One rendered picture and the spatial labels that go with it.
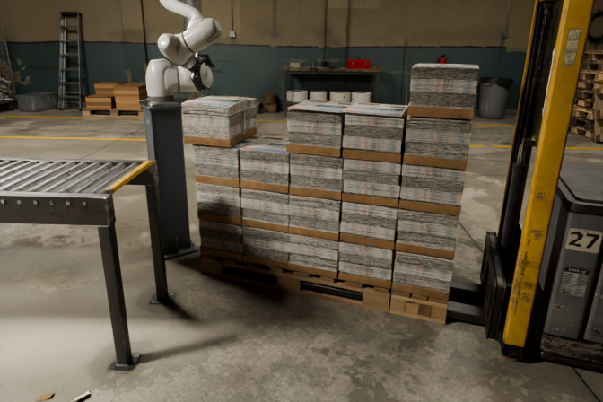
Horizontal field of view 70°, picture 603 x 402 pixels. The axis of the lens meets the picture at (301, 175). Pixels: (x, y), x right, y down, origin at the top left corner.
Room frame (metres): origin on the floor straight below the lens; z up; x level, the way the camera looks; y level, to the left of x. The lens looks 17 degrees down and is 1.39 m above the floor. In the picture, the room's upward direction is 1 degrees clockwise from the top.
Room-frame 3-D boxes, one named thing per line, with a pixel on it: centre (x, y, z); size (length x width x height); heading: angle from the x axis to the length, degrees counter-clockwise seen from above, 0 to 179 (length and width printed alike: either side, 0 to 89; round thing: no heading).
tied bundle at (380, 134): (2.21, -0.39, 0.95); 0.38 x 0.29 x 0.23; 162
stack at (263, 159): (2.35, 0.01, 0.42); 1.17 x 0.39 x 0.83; 71
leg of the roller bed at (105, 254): (1.59, 0.78, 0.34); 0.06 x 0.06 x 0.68; 88
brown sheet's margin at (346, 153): (2.21, -0.40, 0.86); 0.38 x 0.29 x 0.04; 162
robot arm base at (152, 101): (2.68, 0.90, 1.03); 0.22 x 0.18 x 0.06; 122
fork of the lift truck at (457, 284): (2.28, -0.55, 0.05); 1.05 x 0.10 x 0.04; 71
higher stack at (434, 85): (2.11, -0.68, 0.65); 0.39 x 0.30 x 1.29; 161
